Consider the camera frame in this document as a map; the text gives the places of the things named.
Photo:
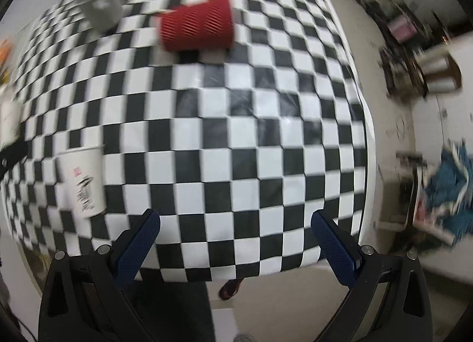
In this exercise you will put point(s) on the white paper cup bamboo print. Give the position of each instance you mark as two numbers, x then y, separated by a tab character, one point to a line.
82	172

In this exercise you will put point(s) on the blue clothes pile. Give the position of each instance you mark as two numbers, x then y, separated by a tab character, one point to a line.
444	207

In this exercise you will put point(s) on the red ribbed paper cup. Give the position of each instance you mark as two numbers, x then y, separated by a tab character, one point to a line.
206	25

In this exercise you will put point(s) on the dark trousers leg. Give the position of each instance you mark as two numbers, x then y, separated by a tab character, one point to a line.
173	311

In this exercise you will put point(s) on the brown wooden chair right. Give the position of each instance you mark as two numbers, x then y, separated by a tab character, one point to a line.
409	76

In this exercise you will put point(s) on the white paper cup lying left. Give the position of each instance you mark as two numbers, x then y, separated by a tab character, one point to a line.
10	122

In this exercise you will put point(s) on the black red shoe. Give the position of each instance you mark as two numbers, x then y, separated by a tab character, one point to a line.
230	289

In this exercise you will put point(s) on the black white checkered tablecloth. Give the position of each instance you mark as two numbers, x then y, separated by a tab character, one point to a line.
235	156

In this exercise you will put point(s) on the grey ceramic mug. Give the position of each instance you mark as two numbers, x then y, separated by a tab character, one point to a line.
103	15

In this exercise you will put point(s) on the black metal frame pink item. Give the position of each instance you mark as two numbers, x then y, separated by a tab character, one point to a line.
402	28

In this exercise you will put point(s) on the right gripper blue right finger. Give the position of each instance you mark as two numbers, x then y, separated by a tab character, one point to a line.
338	247

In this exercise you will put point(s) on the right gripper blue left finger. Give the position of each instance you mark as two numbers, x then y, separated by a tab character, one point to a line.
133	245

